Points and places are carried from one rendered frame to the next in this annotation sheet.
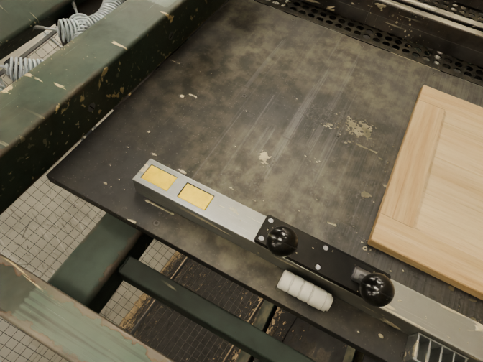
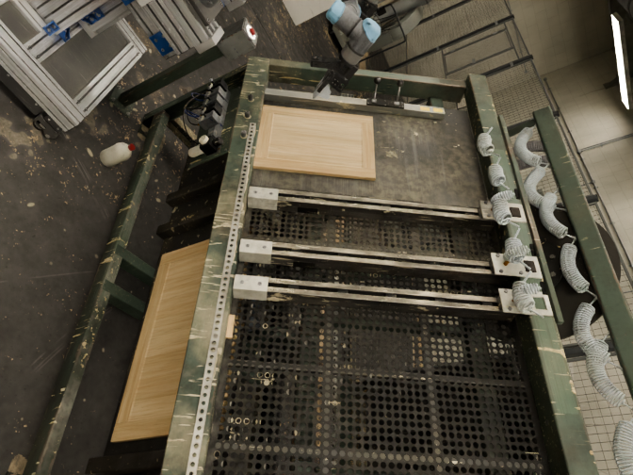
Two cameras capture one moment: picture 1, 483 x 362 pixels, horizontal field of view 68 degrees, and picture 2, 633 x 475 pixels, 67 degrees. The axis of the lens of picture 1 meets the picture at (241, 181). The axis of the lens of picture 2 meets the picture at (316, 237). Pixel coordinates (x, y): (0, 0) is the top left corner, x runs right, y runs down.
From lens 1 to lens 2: 2.61 m
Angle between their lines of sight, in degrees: 68
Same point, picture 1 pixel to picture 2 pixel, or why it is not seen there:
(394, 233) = (366, 120)
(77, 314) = (427, 81)
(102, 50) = (487, 123)
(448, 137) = (358, 156)
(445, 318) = (349, 101)
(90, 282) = (432, 100)
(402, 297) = (361, 102)
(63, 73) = (486, 113)
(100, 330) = (420, 80)
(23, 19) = (561, 181)
